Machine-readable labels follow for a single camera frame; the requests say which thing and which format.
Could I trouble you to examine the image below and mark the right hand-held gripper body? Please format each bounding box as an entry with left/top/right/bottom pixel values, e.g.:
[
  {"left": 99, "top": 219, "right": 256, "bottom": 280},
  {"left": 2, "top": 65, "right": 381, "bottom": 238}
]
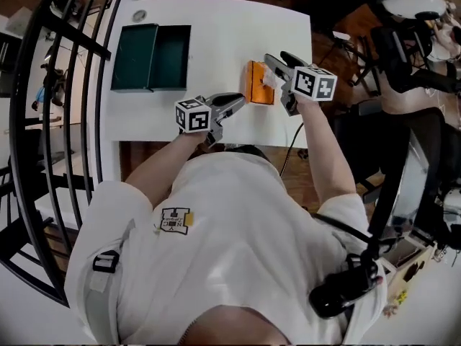
[{"left": 276, "top": 64, "right": 339, "bottom": 117}]

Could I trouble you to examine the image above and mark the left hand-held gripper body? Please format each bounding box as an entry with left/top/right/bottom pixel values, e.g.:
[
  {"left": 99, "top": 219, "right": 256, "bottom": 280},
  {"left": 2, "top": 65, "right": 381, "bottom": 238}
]
[{"left": 174, "top": 93, "right": 236, "bottom": 148}]

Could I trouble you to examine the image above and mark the white tissue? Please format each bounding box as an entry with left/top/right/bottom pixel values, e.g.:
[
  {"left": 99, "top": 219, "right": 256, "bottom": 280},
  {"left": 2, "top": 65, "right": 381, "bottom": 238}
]
[{"left": 259, "top": 66, "right": 281, "bottom": 89}]

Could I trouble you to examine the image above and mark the orange tissue box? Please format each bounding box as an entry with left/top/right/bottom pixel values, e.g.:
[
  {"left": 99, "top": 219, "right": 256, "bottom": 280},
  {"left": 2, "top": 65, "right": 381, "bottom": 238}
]
[{"left": 241, "top": 60, "right": 276, "bottom": 106}]

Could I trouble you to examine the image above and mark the person's right forearm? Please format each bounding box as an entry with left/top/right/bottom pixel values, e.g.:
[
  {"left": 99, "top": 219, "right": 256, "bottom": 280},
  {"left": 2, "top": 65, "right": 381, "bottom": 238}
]
[{"left": 296, "top": 98, "right": 358, "bottom": 209}]

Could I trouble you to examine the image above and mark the person's left forearm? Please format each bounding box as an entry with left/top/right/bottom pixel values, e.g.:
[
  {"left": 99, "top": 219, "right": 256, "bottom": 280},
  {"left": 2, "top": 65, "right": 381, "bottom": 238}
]
[{"left": 125, "top": 130, "right": 210, "bottom": 208}]

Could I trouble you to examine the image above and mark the dark green open box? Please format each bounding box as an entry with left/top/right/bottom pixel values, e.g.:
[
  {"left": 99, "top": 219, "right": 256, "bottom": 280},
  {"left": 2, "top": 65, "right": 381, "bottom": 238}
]
[{"left": 109, "top": 22, "right": 192, "bottom": 94}]

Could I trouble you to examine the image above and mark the light wooden box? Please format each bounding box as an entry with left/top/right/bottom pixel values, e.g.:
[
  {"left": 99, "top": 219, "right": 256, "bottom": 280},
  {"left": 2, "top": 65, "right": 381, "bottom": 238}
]
[{"left": 380, "top": 242, "right": 449, "bottom": 304}]

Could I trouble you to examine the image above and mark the black office chair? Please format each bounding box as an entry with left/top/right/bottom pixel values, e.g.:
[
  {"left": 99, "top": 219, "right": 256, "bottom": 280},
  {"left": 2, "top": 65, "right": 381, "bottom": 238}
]
[{"left": 369, "top": 22, "right": 461, "bottom": 94}]

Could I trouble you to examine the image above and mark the person's torso in white shirt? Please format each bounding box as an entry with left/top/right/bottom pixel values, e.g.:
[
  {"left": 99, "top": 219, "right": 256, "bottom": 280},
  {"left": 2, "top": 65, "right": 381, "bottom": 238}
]
[{"left": 63, "top": 149, "right": 389, "bottom": 346}]

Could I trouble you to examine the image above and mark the white rounded seat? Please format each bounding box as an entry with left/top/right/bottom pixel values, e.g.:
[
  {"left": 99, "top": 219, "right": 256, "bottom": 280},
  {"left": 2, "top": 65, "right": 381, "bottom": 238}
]
[{"left": 380, "top": 0, "right": 448, "bottom": 21}]

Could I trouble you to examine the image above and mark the black metal railing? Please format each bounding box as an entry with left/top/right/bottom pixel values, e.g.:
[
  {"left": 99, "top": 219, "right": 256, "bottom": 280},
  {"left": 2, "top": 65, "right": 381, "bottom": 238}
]
[{"left": 0, "top": 0, "right": 131, "bottom": 309}]

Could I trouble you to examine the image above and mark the black device on hip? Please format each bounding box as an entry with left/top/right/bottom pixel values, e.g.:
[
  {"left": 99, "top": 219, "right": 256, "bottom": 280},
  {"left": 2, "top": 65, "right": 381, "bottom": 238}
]
[{"left": 308, "top": 253, "right": 384, "bottom": 319}]

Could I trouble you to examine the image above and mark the black cable on shirt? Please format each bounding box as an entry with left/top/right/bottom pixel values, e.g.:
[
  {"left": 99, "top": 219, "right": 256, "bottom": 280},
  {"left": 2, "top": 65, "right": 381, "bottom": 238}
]
[{"left": 311, "top": 212, "right": 374, "bottom": 241}]

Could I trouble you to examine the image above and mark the grey strap with black buckle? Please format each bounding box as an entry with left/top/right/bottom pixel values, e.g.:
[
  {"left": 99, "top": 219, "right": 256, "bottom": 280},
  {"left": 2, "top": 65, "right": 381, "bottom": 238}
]
[{"left": 84, "top": 218, "right": 136, "bottom": 344}]

